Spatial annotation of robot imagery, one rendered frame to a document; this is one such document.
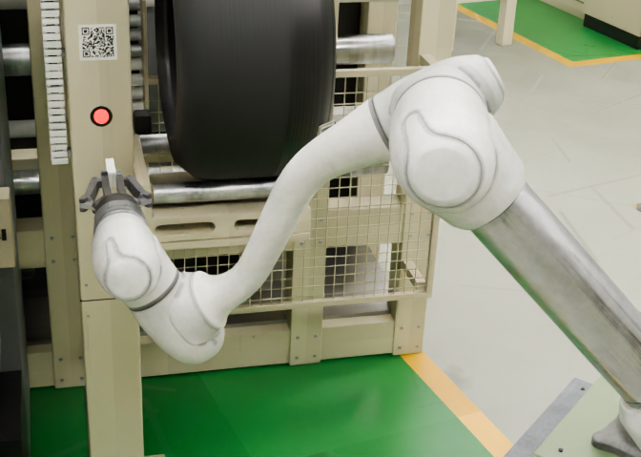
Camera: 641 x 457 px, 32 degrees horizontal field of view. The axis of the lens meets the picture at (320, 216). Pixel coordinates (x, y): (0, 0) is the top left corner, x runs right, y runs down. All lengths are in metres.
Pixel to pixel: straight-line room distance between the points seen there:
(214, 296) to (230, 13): 0.59
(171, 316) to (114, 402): 0.92
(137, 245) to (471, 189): 0.58
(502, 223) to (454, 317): 2.26
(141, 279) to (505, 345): 2.07
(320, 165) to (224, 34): 0.54
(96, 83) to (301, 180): 0.78
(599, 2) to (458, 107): 5.68
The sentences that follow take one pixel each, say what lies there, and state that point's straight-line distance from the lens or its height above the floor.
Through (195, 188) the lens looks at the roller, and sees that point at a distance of 2.36.
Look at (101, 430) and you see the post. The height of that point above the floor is 0.26.
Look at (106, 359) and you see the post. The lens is 2.63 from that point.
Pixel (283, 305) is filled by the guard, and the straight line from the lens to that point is 3.11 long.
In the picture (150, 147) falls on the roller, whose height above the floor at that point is 0.90.
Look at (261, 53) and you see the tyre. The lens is 2.13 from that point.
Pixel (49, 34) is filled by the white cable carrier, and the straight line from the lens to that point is 2.31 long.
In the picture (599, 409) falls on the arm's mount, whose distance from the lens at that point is 2.06.
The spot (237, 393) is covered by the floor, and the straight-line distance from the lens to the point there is 3.30.
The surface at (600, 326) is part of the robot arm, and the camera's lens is 1.57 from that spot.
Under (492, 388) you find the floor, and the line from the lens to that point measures 3.41.
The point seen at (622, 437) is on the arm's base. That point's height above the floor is 0.78.
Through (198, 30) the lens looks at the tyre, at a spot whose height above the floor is 1.29.
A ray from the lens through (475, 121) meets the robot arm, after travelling 1.42.
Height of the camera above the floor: 1.90
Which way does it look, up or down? 26 degrees down
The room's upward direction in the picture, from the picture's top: 3 degrees clockwise
